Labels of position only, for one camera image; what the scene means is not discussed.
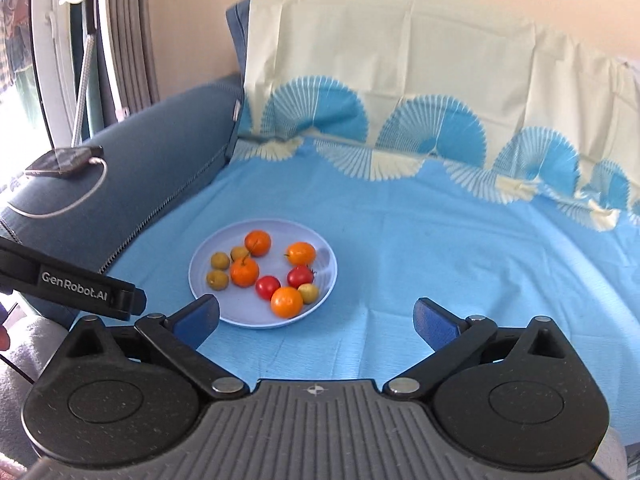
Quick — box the blue sofa armrest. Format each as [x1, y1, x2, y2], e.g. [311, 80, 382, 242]
[0, 72, 246, 321]

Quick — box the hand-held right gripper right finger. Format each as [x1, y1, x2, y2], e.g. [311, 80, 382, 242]
[382, 297, 576, 401]

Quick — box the red tomato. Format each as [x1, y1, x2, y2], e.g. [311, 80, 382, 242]
[255, 275, 282, 301]
[287, 265, 316, 289]

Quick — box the orange tomato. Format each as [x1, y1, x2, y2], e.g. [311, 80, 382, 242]
[270, 287, 304, 319]
[244, 230, 272, 257]
[230, 257, 260, 288]
[285, 242, 317, 267]

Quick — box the dark smartphone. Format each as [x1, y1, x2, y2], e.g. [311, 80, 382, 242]
[25, 145, 105, 178]

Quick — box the pale lavender plate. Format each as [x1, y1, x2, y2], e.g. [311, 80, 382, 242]
[188, 218, 338, 330]

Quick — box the grey curtain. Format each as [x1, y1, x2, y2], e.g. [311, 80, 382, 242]
[95, 0, 161, 128]

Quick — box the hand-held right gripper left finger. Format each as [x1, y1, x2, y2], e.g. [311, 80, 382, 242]
[64, 294, 251, 401]

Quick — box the gooseneck phone holder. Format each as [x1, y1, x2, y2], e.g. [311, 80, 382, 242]
[60, 0, 108, 150]

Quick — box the blue fan-print bedsheet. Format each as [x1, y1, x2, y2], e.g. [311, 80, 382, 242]
[107, 0, 640, 456]

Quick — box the white window frame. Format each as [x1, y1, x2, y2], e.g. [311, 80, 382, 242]
[27, 0, 81, 161]

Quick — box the white charging cable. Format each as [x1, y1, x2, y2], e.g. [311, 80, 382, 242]
[10, 157, 109, 220]

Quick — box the grey blanket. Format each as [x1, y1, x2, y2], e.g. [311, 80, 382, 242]
[0, 305, 81, 467]

